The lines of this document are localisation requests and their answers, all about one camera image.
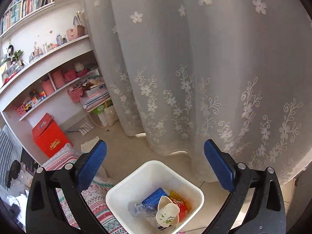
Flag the paper cup with tissue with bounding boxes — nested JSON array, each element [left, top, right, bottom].
[[155, 196, 180, 228]]

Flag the clear plastic water bottle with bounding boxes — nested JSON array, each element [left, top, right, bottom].
[[128, 202, 157, 218]]

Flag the white plastic trash bin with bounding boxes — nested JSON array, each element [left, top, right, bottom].
[[106, 161, 205, 234]]

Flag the jar with dark snacks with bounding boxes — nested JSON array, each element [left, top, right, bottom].
[[6, 160, 33, 189]]

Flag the patterned striped tablecloth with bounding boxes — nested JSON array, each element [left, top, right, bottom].
[[42, 144, 126, 234]]

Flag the yellow wrapper in bin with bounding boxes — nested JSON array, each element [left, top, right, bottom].
[[169, 190, 191, 223]]

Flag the grey sofa with striped cover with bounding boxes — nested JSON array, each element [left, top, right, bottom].
[[0, 125, 23, 199]]

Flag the red cardboard gift box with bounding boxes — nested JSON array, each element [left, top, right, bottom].
[[32, 113, 71, 158]]

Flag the white paper on floor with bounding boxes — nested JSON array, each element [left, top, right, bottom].
[[80, 136, 99, 153]]

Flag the checkered cloth on floor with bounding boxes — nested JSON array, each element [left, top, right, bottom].
[[78, 123, 93, 136]]

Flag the blue small carton box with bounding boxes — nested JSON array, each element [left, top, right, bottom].
[[142, 188, 168, 206]]

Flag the small pink crate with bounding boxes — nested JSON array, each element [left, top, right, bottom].
[[16, 105, 27, 117]]

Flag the pink basket lower shelf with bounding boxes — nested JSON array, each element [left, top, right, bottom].
[[68, 87, 83, 103]]

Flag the pile of papers and boxes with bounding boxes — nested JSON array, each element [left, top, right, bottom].
[[78, 75, 118, 128]]

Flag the pink storage bin left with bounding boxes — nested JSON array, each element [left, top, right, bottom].
[[41, 79, 55, 96]]

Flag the pink storage bin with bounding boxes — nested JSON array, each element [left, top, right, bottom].
[[41, 79, 55, 96], [51, 69, 66, 89]]

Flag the pink storage bin right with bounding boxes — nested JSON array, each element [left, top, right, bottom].
[[51, 69, 66, 89]]

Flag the white curved shelf unit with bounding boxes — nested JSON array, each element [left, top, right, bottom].
[[1, 0, 95, 164]]

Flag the white lace floral curtain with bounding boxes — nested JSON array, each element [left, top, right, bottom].
[[82, 0, 311, 184]]

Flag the green potted plant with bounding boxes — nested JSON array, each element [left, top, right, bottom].
[[12, 50, 24, 62]]

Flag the pink bag on shelf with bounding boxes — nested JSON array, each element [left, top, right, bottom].
[[66, 25, 85, 41]]

